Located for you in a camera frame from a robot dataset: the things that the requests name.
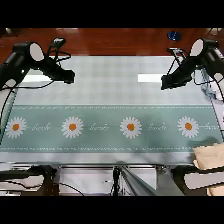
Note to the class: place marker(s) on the beige garment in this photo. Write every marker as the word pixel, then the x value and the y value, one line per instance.
pixel 210 155

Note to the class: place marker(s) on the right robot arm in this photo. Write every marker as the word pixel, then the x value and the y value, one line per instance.
pixel 213 57

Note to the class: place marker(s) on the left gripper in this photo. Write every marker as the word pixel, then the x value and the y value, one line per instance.
pixel 65 75

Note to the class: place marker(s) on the blue round object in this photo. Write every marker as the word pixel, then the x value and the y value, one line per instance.
pixel 173 35

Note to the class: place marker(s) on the silver frame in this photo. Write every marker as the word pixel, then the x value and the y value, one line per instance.
pixel 140 186

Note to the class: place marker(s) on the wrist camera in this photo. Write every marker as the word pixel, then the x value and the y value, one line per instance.
pixel 58 41
pixel 177 51

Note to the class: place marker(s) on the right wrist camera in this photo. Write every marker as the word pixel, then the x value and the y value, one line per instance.
pixel 177 51

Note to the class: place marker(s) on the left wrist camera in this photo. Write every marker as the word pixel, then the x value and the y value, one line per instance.
pixel 58 41

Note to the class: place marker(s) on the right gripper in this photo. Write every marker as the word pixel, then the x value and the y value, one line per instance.
pixel 175 80

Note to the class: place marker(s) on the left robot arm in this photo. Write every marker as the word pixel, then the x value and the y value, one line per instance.
pixel 19 57

